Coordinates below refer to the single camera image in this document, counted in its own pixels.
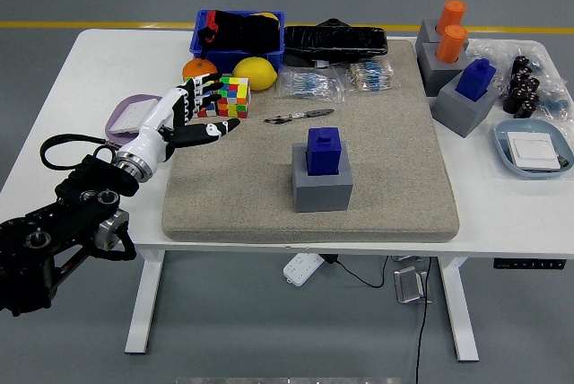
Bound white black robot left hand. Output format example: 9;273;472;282
117;72;241;170

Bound blue square seal stamp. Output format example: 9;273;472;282
455;57;498;101
305;127;346;178

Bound grey square seal holder block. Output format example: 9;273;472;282
430;70;501;138
291;141;353;214

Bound grey round seal holder block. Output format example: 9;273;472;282
414;18;449;51
417;40;470;98

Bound orange round seal stamp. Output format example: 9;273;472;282
435;0;467;35
435;23;468;65

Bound purple plastic tray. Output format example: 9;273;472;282
105;93;165;141

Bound orange fruit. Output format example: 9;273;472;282
181;57;220;83

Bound blue plastic bin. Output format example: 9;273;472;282
188;8;286;74

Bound yellow lemon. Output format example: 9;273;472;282
231;57;278;92

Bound black cloth bag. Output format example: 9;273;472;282
196;9;283;54

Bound clear bag of blue resistors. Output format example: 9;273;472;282
276;65;346;103

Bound white table leg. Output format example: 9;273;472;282
124;249;166;355
437;257;480;362

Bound white power strip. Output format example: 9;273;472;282
282;252;326;288

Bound black wrapped keyboard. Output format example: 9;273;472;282
283;17;389;62

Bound clear bag of mixed resistors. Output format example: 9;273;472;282
343;60;398;93

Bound grey-brown table mat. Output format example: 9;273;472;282
161;39;462;244

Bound clear empty plastic bag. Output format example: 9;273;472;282
465;38;555;75

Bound light blue plastic tray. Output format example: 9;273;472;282
492;118;574;180

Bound black table control panel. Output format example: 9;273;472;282
492;257;566;270

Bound clear bag of blue parts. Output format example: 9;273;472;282
535;76;574;124

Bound white wall switch panel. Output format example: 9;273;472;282
506;131;565;173
109;97;161;135

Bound black plug with cord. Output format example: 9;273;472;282
323;253;390;289

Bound long black floor cable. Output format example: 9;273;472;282
414;257;434;384

